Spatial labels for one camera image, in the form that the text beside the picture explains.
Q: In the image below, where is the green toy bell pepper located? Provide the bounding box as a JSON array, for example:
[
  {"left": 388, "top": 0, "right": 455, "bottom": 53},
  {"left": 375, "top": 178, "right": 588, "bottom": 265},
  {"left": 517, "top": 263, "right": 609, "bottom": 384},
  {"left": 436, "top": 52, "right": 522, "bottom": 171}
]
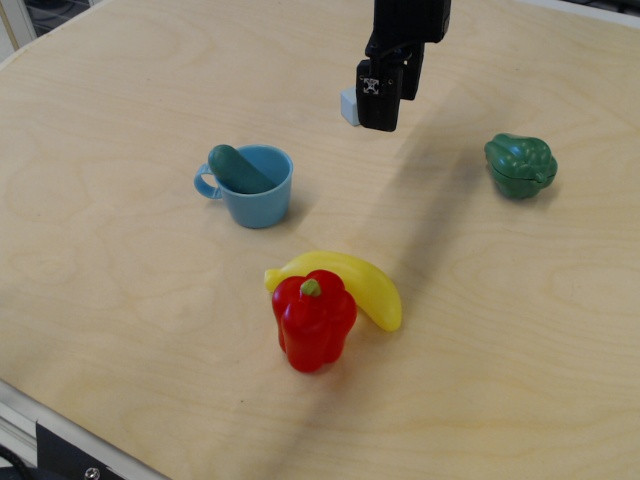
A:
[{"left": 484, "top": 133, "right": 558, "bottom": 199}]

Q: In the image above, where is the yellow toy banana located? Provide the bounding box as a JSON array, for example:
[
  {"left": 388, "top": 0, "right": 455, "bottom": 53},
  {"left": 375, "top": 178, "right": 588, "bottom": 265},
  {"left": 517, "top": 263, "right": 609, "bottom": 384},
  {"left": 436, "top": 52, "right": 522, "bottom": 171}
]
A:
[{"left": 264, "top": 250, "right": 403, "bottom": 332}]

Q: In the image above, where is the light blue plastic cup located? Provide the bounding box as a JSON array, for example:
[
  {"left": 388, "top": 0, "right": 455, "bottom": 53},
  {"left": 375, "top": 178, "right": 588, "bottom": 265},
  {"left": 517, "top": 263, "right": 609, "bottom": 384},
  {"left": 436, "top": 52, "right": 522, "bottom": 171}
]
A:
[{"left": 194, "top": 144, "right": 293, "bottom": 229}]

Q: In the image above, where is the red toy bell pepper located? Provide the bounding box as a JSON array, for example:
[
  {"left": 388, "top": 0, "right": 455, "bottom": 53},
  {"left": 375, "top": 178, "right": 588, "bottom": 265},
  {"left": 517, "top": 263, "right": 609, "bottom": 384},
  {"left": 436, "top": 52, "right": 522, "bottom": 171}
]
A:
[{"left": 272, "top": 270, "right": 358, "bottom": 373}]

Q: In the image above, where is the aluminium table edge frame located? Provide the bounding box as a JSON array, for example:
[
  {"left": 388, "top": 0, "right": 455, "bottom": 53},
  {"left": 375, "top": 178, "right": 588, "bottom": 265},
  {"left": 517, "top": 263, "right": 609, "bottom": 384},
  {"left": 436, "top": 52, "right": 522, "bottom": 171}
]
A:
[{"left": 1, "top": 382, "right": 165, "bottom": 479}]

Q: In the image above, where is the light blue small cube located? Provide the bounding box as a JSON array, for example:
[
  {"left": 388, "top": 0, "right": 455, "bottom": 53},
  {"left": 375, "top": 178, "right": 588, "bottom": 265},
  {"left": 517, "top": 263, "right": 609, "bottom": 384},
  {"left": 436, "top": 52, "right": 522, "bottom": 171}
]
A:
[{"left": 340, "top": 86, "right": 360, "bottom": 126}]

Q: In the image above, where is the dark green toy cucumber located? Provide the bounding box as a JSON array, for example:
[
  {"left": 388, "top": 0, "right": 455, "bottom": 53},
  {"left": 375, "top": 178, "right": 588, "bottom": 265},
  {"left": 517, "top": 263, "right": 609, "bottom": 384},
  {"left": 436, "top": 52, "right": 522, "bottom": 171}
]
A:
[{"left": 208, "top": 144, "right": 276, "bottom": 194}]

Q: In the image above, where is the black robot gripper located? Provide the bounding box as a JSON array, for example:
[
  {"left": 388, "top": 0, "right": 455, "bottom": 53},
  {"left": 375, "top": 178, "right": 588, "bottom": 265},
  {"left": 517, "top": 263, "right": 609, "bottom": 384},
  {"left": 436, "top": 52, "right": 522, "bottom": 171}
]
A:
[{"left": 356, "top": 0, "right": 451, "bottom": 132}]

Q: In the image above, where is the black corner bracket with screw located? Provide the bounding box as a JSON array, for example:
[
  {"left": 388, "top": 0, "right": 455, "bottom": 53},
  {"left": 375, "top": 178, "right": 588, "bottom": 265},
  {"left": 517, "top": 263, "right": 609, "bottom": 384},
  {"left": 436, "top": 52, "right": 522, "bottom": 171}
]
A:
[{"left": 35, "top": 422, "right": 125, "bottom": 479}]

